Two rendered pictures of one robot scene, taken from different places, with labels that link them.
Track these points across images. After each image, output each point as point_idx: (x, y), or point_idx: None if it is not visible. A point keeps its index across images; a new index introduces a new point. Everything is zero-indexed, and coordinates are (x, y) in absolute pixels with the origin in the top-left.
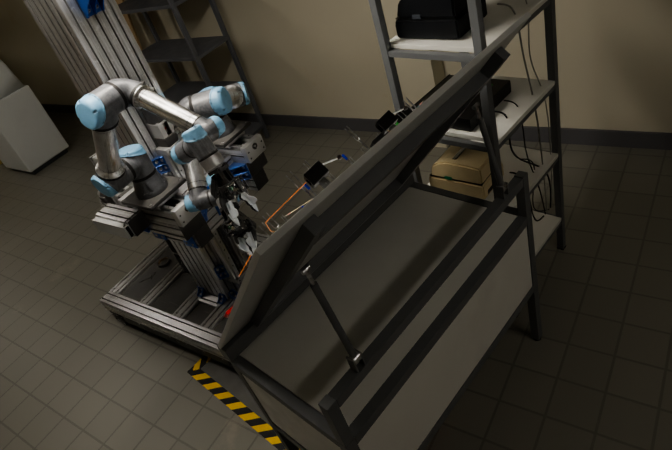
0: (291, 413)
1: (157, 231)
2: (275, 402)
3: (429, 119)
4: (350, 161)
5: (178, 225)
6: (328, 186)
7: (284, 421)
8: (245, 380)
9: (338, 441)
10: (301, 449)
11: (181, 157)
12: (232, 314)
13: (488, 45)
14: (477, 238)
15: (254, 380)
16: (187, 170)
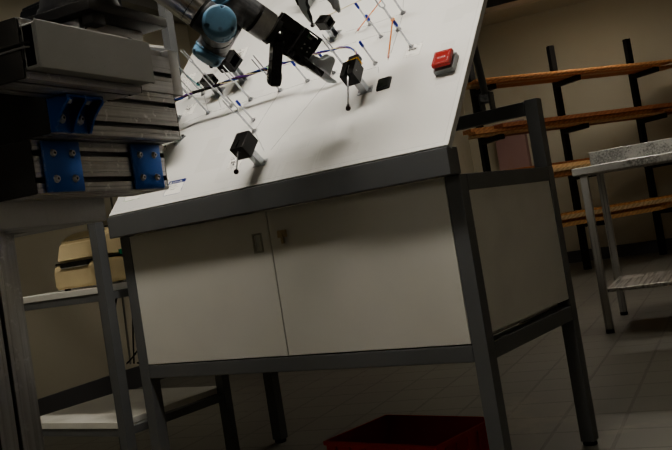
0: (516, 198)
1: (111, 127)
2: (502, 206)
3: None
4: None
5: (175, 90)
6: None
7: (508, 265)
8: (472, 212)
9: (548, 163)
10: (523, 338)
11: None
12: (484, 4)
13: None
14: None
15: (486, 174)
16: None
